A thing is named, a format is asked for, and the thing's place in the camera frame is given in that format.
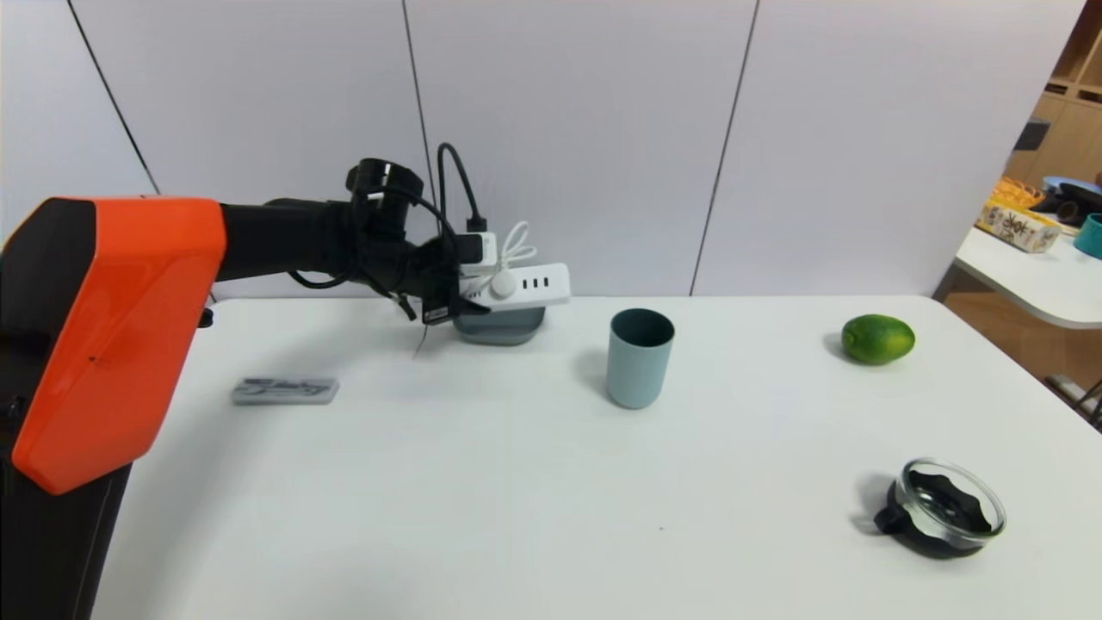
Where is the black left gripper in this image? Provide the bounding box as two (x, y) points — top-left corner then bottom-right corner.
(406, 244), (492, 326)

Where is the white power strip with cable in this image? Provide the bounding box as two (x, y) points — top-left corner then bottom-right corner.
(459, 220), (573, 313)

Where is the grey square dish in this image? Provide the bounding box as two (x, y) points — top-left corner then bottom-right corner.
(454, 306), (547, 347)

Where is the black round object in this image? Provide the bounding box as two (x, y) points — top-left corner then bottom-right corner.
(1029, 183), (1102, 228)

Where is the light blue plastic cup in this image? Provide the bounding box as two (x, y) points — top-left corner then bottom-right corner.
(605, 308), (676, 410)

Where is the grey flat rectangular pack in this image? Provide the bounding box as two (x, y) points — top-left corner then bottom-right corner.
(232, 376), (340, 406)

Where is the green lime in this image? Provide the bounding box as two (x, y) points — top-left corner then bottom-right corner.
(841, 314), (916, 366)

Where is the glass cup with black holder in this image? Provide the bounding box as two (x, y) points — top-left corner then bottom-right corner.
(874, 458), (1007, 559)

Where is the patterned cardboard box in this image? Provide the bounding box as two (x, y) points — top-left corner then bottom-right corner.
(975, 200), (1062, 254)

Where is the white side table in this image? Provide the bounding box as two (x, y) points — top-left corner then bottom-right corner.
(934, 226), (1102, 331)

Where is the teal cup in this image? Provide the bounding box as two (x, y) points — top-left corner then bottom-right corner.
(1073, 213), (1102, 261)

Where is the wooden shelf unit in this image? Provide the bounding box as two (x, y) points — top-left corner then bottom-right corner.
(1003, 0), (1102, 192)

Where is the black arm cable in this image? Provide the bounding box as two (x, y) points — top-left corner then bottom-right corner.
(288, 185), (449, 321)

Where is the black camera usb cable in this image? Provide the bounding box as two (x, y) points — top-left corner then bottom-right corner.
(435, 142), (488, 235)

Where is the orange wire basket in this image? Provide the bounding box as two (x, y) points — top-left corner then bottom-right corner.
(992, 177), (1044, 210)

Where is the metal chair frame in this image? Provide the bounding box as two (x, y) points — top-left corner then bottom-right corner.
(1046, 373), (1102, 431)

